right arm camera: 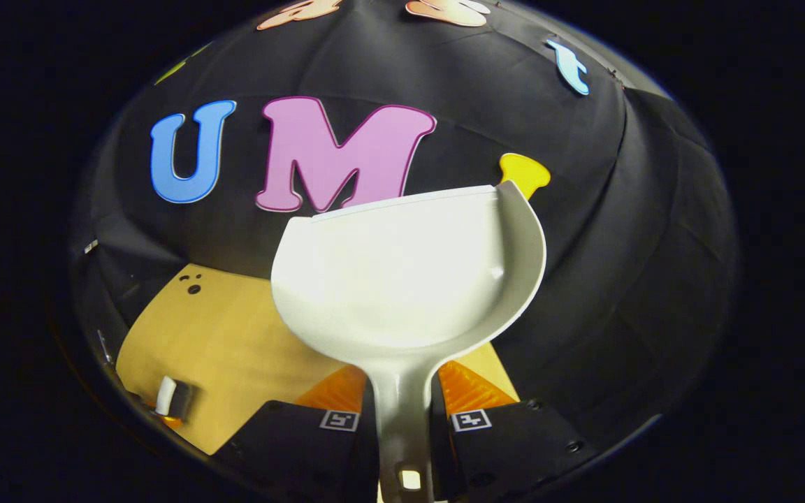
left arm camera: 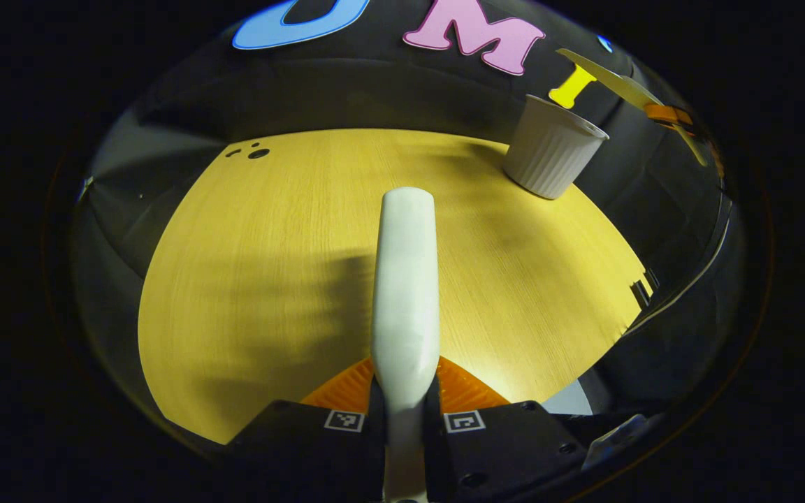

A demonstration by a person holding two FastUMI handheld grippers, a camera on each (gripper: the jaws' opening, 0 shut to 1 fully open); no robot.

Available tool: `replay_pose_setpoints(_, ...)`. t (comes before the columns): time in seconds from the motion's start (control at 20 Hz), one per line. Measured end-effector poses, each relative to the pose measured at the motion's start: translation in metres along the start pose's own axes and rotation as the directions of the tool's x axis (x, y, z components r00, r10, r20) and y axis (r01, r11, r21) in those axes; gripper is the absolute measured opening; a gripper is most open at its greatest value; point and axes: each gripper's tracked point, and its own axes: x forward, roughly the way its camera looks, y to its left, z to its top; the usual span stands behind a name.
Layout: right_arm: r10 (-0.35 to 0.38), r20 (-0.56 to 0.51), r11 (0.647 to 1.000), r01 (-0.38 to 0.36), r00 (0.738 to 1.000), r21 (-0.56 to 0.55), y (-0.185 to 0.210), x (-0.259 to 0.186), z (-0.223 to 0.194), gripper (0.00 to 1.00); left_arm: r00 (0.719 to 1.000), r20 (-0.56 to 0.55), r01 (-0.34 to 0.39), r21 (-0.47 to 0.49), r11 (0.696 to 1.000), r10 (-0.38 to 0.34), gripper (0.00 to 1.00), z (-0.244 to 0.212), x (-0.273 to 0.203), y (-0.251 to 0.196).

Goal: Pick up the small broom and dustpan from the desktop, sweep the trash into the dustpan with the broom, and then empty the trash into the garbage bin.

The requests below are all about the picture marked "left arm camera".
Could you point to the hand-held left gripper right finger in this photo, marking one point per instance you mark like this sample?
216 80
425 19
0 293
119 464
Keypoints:
500 454

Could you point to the black backdrop cloth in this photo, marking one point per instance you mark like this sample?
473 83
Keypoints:
374 91

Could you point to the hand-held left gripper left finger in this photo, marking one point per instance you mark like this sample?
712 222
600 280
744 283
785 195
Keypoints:
305 454

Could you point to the yellow wooden desktop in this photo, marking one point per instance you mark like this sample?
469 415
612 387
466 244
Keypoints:
270 223

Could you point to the silver metal clip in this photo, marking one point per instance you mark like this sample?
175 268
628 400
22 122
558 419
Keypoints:
86 188

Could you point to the white plastic dustpan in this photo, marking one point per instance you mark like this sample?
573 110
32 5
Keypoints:
619 82

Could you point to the white ribbed garbage bin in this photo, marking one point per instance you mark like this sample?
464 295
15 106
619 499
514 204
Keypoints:
549 154

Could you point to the black clamp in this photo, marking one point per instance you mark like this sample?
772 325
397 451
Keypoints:
643 290

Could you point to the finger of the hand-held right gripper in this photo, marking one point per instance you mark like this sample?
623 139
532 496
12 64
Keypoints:
664 114

